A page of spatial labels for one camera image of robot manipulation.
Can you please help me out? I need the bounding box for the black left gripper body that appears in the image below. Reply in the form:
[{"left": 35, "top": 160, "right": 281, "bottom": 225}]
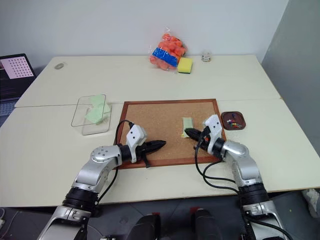
[{"left": 136, "top": 140, "right": 152, "bottom": 169}]

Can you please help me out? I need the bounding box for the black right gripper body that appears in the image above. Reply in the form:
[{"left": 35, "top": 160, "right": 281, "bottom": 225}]
[{"left": 196, "top": 126, "right": 214, "bottom": 152}]

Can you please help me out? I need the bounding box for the green sticky note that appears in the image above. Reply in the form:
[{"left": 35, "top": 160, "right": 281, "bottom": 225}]
[
  {"left": 87, "top": 94, "right": 107, "bottom": 109},
  {"left": 181, "top": 116, "right": 195, "bottom": 139},
  {"left": 84, "top": 103, "right": 112, "bottom": 126}
]

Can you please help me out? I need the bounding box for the brown tray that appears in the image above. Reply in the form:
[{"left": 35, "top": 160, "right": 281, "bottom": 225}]
[{"left": 220, "top": 111, "right": 247, "bottom": 131}]

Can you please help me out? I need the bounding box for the clear plastic box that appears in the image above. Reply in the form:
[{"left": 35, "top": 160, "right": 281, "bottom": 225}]
[{"left": 71, "top": 93, "right": 113, "bottom": 136}]

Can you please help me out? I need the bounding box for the yellow sponge with green pad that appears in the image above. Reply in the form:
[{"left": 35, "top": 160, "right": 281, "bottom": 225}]
[{"left": 177, "top": 57, "right": 195, "bottom": 75}]

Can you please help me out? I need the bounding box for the small clear glass jar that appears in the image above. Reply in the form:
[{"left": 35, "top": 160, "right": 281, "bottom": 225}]
[{"left": 201, "top": 50, "right": 213, "bottom": 63}]

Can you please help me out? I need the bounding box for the dark rounded shape red top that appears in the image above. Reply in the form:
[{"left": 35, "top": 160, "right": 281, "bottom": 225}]
[
  {"left": 189, "top": 206, "right": 224, "bottom": 240},
  {"left": 126, "top": 211, "right": 162, "bottom": 240}
]

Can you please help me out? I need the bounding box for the bag of orange balls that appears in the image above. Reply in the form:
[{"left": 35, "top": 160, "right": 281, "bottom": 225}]
[{"left": 148, "top": 26, "right": 189, "bottom": 74}]

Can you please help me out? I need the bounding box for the white shoe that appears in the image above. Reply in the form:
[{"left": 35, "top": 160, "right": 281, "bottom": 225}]
[{"left": 300, "top": 188, "right": 320, "bottom": 219}]

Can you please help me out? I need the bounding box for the open laptop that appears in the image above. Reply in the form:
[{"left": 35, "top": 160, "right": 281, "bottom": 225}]
[{"left": 0, "top": 52, "right": 37, "bottom": 120}]

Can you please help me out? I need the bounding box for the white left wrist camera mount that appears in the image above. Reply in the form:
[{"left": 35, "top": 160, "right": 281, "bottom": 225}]
[{"left": 125, "top": 124, "right": 147, "bottom": 164}]

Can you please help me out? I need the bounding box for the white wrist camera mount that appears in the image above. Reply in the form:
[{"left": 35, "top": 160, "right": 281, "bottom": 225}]
[
  {"left": 125, "top": 124, "right": 147, "bottom": 164},
  {"left": 201, "top": 114, "right": 224, "bottom": 156}
]

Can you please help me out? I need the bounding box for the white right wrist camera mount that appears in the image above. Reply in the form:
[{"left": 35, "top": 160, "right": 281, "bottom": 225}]
[{"left": 201, "top": 114, "right": 224, "bottom": 156}]

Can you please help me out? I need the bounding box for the cork board with brown frame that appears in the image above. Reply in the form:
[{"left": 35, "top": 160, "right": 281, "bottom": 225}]
[{"left": 113, "top": 98, "right": 228, "bottom": 170}]

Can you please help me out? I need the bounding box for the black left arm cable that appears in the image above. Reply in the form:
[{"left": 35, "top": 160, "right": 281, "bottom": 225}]
[{"left": 95, "top": 120, "right": 134, "bottom": 205}]

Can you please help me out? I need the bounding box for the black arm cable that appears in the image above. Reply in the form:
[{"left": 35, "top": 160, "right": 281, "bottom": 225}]
[
  {"left": 95, "top": 120, "right": 134, "bottom": 205},
  {"left": 193, "top": 126, "right": 241, "bottom": 195}
]

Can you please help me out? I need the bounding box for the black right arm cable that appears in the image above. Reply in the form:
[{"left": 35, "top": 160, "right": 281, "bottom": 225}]
[{"left": 193, "top": 126, "right": 241, "bottom": 195}]

